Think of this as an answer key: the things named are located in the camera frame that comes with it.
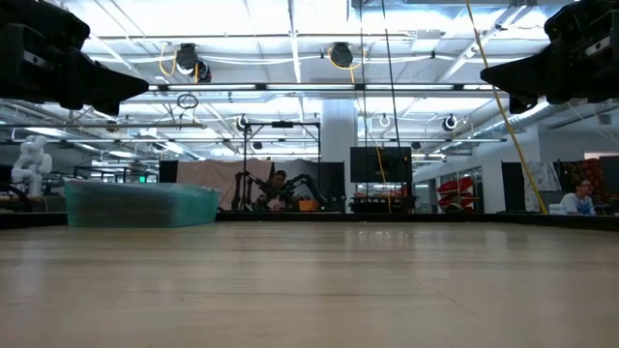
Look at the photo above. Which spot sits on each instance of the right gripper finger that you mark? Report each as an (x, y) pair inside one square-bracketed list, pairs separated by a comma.
[(532, 75), (522, 104)]

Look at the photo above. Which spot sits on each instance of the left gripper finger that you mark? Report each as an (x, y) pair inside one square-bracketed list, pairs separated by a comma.
[(106, 84), (109, 108)]

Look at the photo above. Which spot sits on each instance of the background black robot arm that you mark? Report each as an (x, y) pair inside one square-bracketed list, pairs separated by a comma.
[(244, 191), (309, 182)]

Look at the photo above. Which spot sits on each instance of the small black ceiling reel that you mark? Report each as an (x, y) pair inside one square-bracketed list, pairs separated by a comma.
[(450, 122), (242, 123)]

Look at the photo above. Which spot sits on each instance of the white humanoid robot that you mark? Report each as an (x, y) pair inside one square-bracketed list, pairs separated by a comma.
[(30, 166)]

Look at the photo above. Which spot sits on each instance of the teal plastic basket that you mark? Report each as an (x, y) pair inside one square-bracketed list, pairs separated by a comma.
[(140, 208)]

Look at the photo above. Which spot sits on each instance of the red bin rack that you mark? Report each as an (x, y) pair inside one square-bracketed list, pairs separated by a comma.
[(454, 186)]

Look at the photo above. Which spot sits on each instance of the person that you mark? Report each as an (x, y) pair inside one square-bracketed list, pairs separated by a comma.
[(278, 189), (576, 200)]

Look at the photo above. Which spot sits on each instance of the beige curtain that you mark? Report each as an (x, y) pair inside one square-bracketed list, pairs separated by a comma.
[(208, 179)]

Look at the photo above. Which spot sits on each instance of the black monitor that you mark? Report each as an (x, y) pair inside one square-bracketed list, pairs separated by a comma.
[(367, 164)]

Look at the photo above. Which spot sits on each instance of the white curtain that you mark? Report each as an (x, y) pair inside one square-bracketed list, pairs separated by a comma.
[(302, 168)]

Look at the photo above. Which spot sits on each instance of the orange box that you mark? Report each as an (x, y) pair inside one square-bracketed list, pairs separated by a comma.
[(308, 206)]

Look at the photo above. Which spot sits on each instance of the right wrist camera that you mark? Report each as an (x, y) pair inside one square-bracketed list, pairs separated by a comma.
[(580, 19)]

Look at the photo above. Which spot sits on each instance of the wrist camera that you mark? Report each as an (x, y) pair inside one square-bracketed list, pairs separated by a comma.
[(43, 21), (580, 19)]

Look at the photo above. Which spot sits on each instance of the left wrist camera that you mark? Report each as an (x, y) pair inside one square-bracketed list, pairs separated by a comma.
[(43, 21)]

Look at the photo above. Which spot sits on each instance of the black stand frame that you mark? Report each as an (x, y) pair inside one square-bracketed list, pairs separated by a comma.
[(283, 124)]

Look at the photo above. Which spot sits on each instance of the black aluminium table frame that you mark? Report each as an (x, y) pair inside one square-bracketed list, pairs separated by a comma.
[(387, 218)]

